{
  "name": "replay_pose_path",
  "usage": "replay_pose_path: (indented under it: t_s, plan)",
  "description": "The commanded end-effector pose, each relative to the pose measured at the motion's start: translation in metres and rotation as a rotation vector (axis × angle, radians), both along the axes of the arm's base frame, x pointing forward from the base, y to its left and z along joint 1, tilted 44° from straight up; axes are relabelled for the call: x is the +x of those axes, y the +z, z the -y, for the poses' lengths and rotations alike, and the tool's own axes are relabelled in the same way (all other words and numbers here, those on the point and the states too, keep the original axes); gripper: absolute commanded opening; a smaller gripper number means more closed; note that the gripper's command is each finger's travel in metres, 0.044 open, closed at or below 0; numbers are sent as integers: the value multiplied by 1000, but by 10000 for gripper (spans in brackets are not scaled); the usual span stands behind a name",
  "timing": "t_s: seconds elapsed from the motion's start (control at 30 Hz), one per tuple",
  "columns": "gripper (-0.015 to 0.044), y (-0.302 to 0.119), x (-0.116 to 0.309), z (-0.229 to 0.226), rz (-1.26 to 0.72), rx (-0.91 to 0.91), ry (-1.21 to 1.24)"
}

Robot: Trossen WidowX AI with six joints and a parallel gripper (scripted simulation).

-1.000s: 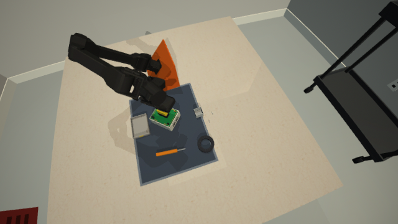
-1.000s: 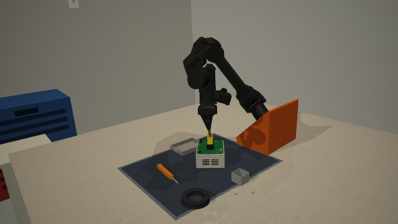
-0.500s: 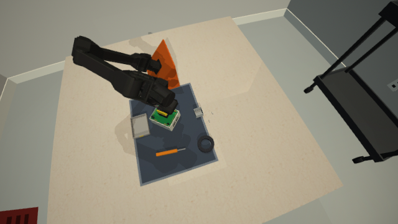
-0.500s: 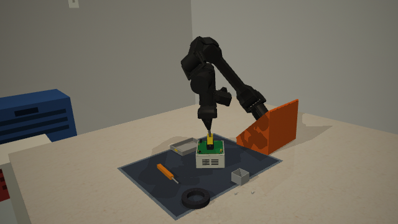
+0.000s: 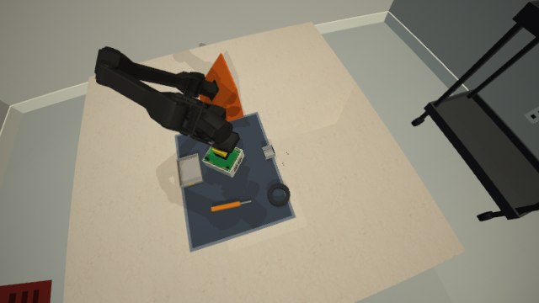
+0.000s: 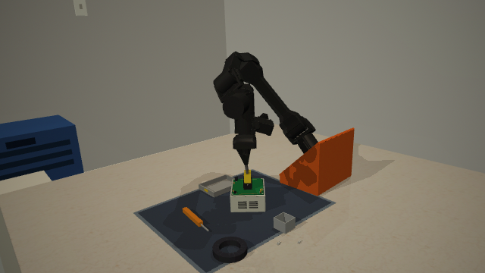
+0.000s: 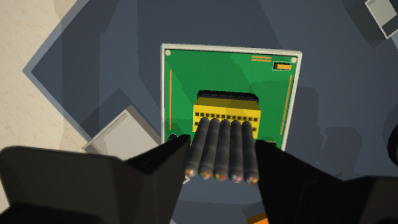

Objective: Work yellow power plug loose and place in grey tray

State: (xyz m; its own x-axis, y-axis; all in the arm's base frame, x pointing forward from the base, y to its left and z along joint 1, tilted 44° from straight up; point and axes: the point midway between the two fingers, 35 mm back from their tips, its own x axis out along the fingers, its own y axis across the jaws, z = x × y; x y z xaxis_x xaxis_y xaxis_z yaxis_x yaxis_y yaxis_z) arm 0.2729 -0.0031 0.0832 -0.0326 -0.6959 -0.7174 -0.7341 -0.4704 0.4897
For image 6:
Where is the yellow power plug with grey cables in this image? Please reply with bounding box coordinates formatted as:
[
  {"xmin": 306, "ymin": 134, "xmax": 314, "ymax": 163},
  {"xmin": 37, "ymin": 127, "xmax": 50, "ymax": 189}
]
[{"xmin": 244, "ymin": 165, "xmax": 251, "ymax": 184}]

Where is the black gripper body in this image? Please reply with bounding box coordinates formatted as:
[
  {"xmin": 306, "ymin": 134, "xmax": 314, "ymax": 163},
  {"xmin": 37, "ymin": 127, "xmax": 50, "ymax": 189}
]
[{"xmin": 233, "ymin": 110, "xmax": 257, "ymax": 149}]

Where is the dark grey work mat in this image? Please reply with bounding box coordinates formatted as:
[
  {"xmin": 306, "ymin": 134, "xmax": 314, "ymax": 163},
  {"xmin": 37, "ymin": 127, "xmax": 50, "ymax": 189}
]
[{"xmin": 133, "ymin": 169, "xmax": 336, "ymax": 273}]

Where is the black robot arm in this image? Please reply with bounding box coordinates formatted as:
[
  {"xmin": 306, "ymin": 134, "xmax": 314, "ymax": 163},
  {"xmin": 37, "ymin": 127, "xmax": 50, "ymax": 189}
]
[{"xmin": 214, "ymin": 52, "xmax": 318, "ymax": 154}]

